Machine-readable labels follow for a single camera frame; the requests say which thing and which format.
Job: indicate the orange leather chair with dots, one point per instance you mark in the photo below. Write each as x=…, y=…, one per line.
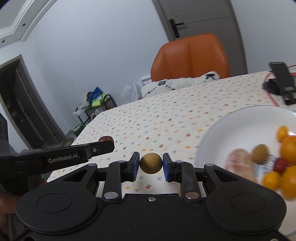
x=190, y=57

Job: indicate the grey door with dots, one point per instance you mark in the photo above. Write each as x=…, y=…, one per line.
x=202, y=17

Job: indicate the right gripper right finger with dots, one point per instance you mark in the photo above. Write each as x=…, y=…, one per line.
x=183, y=173

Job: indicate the large peeled pomelo segment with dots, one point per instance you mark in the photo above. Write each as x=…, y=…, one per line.
x=239, y=162

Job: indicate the white fluffy cushion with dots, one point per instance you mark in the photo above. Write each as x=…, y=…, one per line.
x=166, y=85

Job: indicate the left hand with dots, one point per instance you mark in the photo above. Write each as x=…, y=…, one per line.
x=11, y=227

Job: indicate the dark wooden doorframe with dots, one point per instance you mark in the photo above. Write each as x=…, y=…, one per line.
x=31, y=126

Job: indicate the large orange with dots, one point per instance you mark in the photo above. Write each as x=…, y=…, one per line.
x=288, y=149

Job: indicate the big orange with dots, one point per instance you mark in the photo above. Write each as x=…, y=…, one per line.
x=288, y=183

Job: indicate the blue package on shelf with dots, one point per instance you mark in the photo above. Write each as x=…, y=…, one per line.
x=95, y=94

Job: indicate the dark red fruit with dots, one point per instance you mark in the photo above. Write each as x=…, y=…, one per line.
x=106, y=138

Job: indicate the green kiwi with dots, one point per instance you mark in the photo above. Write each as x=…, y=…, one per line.
x=260, y=153
x=151, y=163

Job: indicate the black metal shelf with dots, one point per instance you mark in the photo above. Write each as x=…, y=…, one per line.
x=86, y=113

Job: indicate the black door handle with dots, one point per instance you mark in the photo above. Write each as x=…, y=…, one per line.
x=174, y=27

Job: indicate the clear plastic bag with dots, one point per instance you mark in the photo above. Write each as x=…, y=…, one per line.
x=132, y=92

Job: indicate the small yellow orange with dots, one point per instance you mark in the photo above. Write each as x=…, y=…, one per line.
x=281, y=133

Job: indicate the small red fruit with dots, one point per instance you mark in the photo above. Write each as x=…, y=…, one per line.
x=280, y=165

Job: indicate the dotted white tablecloth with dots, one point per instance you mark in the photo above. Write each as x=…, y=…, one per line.
x=175, y=122

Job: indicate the white plate blue rim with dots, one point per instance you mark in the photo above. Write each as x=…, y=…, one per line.
x=235, y=203

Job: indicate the green package on shelf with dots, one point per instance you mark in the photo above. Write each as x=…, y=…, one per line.
x=101, y=100

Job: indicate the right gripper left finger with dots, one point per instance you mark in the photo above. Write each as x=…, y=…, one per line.
x=117, y=173

